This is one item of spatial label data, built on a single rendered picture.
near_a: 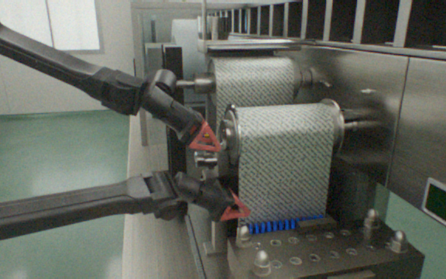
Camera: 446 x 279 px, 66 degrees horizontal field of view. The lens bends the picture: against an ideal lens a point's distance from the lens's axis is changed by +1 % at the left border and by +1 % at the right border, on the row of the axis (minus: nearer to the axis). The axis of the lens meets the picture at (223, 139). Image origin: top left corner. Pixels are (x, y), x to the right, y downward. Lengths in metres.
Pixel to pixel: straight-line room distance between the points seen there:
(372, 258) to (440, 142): 0.28
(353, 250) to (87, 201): 0.57
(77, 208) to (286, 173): 0.47
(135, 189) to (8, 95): 6.07
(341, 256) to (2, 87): 6.30
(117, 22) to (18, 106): 2.17
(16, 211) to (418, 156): 0.74
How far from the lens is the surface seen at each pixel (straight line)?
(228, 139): 0.79
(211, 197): 0.78
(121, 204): 0.68
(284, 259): 0.78
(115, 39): 6.28
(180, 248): 1.03
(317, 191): 0.91
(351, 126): 0.95
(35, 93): 6.59
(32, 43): 0.89
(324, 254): 0.81
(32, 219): 0.63
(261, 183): 0.83
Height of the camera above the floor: 1.50
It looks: 19 degrees down
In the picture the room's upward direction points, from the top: straight up
